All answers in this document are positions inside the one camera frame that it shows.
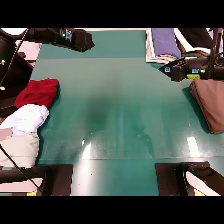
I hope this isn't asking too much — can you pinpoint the black cable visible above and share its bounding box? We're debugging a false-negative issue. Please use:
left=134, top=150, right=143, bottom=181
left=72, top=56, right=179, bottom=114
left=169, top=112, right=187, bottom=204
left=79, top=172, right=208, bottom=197
left=0, top=28, right=31, bottom=88
left=0, top=144, right=45, bottom=197

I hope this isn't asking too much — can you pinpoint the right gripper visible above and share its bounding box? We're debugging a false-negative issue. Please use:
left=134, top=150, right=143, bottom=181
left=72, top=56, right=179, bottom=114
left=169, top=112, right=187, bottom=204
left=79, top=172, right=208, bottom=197
left=167, top=58, right=189, bottom=83

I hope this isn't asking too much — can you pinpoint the pink garment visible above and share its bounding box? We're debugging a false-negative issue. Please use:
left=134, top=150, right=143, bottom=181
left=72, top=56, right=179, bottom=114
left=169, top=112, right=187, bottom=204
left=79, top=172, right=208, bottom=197
left=15, top=39, right=43, bottom=62

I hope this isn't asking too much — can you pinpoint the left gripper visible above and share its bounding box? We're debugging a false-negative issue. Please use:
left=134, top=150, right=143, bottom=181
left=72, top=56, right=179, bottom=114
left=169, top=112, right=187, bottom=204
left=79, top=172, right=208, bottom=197
left=69, top=29, right=96, bottom=53

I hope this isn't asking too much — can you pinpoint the black garment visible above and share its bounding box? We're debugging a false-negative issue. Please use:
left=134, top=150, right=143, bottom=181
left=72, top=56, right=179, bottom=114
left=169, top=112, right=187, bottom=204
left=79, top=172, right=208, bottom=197
left=178, top=28, right=215, bottom=50

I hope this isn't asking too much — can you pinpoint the cream garment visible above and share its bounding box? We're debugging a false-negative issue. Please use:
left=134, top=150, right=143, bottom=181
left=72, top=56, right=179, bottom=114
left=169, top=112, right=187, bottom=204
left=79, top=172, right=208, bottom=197
left=0, top=132, right=41, bottom=170

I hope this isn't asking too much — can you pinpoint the brown garment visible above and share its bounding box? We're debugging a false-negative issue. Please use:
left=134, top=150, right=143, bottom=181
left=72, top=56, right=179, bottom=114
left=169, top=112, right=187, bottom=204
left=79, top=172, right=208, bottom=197
left=189, top=79, right=224, bottom=135

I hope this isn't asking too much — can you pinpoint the red garment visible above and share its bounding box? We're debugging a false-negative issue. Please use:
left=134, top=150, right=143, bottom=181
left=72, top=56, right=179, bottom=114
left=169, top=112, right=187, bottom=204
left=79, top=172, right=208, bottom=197
left=13, top=78, right=61, bottom=110

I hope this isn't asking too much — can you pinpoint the purple garment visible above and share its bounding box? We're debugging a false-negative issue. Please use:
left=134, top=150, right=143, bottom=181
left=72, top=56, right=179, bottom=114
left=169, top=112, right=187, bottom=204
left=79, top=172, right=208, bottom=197
left=151, top=28, right=183, bottom=60

